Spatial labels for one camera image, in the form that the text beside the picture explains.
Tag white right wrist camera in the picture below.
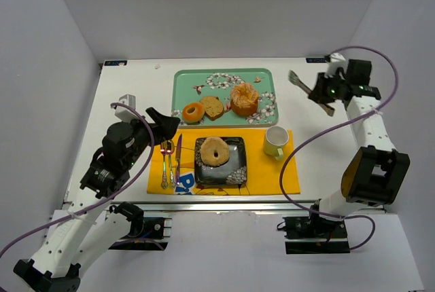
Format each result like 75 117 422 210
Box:
324 53 347 79

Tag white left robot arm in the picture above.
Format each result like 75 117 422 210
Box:
14 107 180 291

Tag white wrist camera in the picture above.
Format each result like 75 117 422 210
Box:
110 93 137 122
324 53 347 79

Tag yellow placemat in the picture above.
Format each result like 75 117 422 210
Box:
147 128 284 196

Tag iridescent spoon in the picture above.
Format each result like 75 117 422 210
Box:
167 140 176 189

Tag blue left corner sticker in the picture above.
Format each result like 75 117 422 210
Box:
103 60 128 67

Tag sugar-topped bundt cake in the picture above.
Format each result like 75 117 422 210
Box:
230 83 259 117

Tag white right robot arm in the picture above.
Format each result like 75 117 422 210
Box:
309 53 411 221

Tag orange donut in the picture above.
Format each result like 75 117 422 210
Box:
182 102 205 124

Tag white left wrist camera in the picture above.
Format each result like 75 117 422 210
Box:
110 93 137 122

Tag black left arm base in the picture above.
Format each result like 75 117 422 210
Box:
109 202 173 251

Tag pale glazed bagel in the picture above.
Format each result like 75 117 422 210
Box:
200 136 229 166

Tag silver metal tongs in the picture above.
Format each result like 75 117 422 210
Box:
288 70 335 117

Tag blue right corner sticker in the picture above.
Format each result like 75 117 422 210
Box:
305 57 326 63

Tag black floral square plate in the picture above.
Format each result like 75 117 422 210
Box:
194 136 247 186

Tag pale yellow mug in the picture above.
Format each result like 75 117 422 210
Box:
263 126 290 160

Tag brown bread slice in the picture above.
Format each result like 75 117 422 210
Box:
200 96 224 121

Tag aluminium table frame rail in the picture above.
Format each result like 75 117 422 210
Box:
127 195 300 213

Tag iridescent knife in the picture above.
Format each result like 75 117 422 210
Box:
175 134 183 186

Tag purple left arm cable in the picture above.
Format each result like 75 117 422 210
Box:
0 101 156 259

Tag green floral tray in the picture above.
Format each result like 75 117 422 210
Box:
171 68 280 128

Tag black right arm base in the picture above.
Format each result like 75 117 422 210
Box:
277 215 350 255

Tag blue corner sticker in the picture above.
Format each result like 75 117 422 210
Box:
103 60 128 67
305 57 326 63

